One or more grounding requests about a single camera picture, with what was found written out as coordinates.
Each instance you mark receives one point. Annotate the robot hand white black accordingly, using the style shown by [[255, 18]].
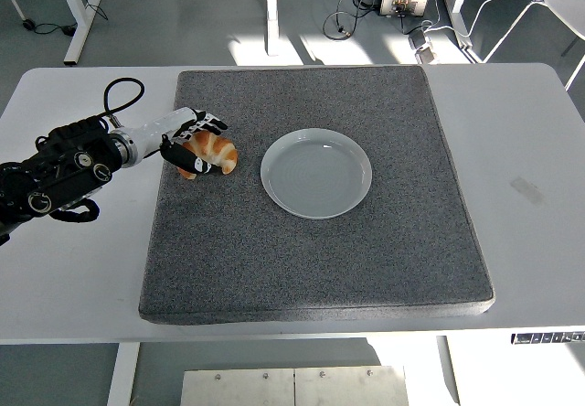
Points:
[[155, 128]]

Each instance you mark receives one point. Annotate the golden brown croissant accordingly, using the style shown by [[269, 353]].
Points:
[[220, 150]]

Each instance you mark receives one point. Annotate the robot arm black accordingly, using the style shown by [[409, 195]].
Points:
[[68, 163]]

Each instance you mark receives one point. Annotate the round grey plate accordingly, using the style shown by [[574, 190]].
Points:
[[315, 182]]

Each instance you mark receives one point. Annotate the grey metal plate with screws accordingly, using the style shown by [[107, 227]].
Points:
[[292, 387]]

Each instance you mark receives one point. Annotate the white desk leg with foot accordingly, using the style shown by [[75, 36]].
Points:
[[82, 26], [459, 22]]

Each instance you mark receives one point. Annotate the white rack leg with caster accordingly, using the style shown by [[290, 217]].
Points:
[[18, 6]]

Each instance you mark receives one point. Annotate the grey speckled foam mat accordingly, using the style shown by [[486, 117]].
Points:
[[320, 264]]

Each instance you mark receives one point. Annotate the white table leg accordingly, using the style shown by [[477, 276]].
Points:
[[122, 374], [450, 369]]

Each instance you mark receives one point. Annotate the grey power adapter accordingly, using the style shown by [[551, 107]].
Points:
[[424, 53]]

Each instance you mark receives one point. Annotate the table height control panel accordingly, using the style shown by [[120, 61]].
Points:
[[548, 338]]

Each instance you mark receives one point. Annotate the white desk leg post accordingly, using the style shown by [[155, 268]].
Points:
[[272, 13]]

